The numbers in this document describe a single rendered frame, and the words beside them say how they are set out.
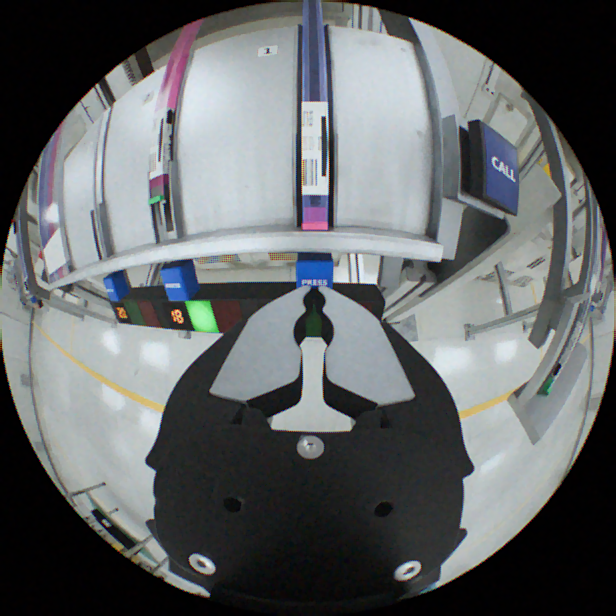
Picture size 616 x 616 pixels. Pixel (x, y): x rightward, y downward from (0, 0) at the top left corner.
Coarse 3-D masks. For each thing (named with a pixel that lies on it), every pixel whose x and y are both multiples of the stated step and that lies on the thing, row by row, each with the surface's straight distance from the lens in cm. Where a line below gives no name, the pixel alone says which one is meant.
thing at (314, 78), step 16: (304, 0) 25; (320, 0) 25; (304, 16) 21; (320, 16) 21; (304, 32) 18; (320, 32) 18; (304, 48) 16; (320, 48) 16; (304, 64) 15; (320, 64) 15; (304, 80) 14; (320, 80) 14; (304, 96) 13; (320, 96) 13; (304, 208) 11; (320, 208) 11
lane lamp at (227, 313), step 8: (216, 304) 18; (224, 304) 18; (232, 304) 18; (216, 312) 19; (224, 312) 18; (232, 312) 18; (240, 312) 18; (216, 320) 19; (224, 320) 19; (232, 320) 19; (224, 328) 20
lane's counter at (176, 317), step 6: (162, 306) 23; (168, 306) 22; (174, 306) 21; (180, 306) 21; (168, 312) 22; (174, 312) 22; (180, 312) 21; (168, 318) 23; (174, 318) 22; (180, 318) 22; (186, 318) 21; (174, 324) 23; (180, 324) 22; (186, 324) 22
